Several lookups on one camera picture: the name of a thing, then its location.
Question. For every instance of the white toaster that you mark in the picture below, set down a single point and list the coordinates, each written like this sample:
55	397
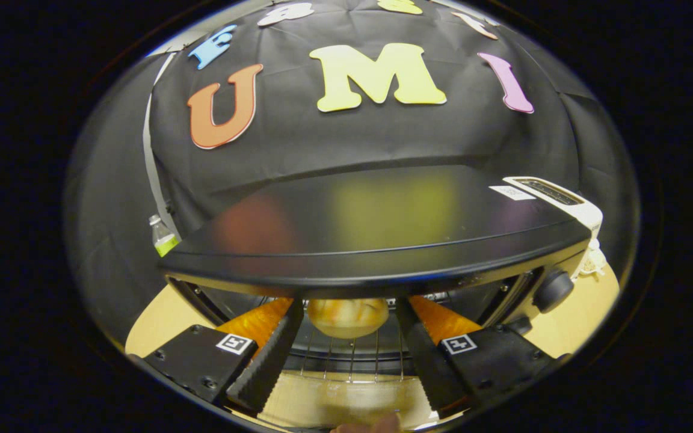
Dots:
575	207

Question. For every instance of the green label plastic bottle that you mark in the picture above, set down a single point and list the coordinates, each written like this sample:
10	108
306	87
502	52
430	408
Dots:
163	240

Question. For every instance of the golden brown bread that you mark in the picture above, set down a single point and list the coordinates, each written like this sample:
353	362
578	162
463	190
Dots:
346	319

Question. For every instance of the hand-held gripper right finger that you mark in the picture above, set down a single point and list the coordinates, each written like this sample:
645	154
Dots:
425	361

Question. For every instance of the black toaster oven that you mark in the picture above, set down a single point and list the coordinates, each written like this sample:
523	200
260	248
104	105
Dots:
382	228

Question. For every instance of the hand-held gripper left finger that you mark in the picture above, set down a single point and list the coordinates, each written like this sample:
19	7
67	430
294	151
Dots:
268	361

